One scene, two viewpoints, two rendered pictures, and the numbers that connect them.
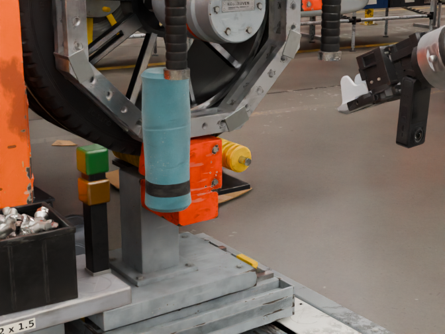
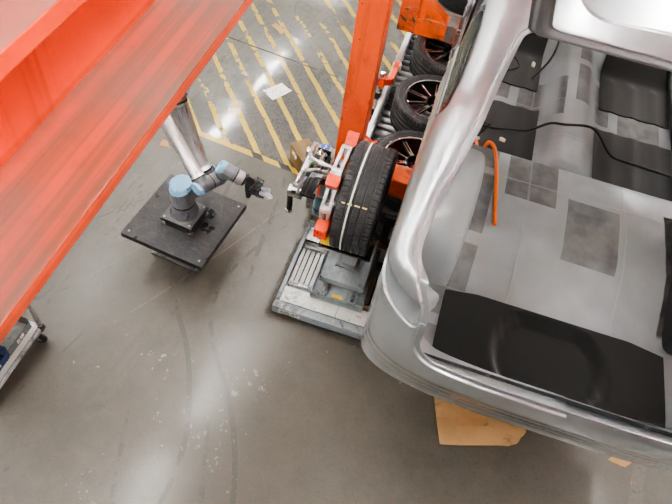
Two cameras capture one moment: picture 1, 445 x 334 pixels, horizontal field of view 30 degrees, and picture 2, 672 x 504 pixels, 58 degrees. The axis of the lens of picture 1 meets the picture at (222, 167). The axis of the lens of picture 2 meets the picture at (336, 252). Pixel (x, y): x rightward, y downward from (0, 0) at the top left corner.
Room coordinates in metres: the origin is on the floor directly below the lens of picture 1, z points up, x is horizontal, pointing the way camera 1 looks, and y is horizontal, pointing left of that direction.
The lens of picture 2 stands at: (3.41, -1.71, 3.54)
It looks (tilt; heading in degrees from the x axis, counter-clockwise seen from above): 53 degrees down; 133
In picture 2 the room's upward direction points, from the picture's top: 11 degrees clockwise
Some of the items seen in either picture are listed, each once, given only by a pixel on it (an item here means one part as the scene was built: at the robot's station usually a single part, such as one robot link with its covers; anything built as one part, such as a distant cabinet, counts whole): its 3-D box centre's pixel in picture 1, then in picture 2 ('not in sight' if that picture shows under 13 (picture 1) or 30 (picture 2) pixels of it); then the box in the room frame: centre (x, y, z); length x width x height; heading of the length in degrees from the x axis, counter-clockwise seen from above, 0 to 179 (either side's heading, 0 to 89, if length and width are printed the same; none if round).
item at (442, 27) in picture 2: not in sight; (449, 19); (0.53, 2.21, 0.69); 0.52 x 0.17 x 0.35; 35
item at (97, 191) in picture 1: (94, 189); not in sight; (1.26, 0.20, 0.59); 0.04 x 0.04 x 0.04; 35
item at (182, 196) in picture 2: not in sight; (182, 191); (0.94, -0.58, 0.56); 0.17 x 0.15 x 0.18; 96
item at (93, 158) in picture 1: (92, 159); not in sight; (1.26, 0.20, 0.64); 0.04 x 0.04 x 0.04; 35
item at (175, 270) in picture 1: (149, 228); (351, 251); (1.80, 0.17, 0.32); 0.40 x 0.30 x 0.28; 125
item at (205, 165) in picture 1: (178, 174); not in sight; (1.69, 0.09, 0.48); 0.16 x 0.12 x 0.17; 35
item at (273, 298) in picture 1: (166, 299); (346, 272); (1.82, 0.13, 0.13); 0.50 x 0.36 x 0.10; 125
